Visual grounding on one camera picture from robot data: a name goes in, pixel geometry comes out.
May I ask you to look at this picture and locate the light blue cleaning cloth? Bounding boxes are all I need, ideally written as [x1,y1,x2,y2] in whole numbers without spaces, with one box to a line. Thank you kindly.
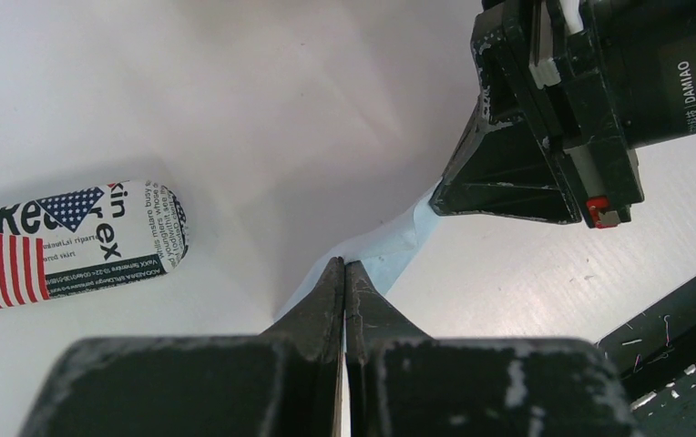
[274,188,441,320]

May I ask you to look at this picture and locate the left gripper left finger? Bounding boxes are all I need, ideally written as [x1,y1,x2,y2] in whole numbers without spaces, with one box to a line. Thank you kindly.
[21,258,346,436]

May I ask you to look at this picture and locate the flag print glasses case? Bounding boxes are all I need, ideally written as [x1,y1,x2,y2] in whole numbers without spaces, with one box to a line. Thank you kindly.
[0,180,189,310]

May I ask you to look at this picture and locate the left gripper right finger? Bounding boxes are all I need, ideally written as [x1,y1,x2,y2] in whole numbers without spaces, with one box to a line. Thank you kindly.
[345,262,640,436]

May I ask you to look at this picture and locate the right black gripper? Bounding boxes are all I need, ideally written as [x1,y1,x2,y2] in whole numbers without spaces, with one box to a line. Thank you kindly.
[429,1,696,229]

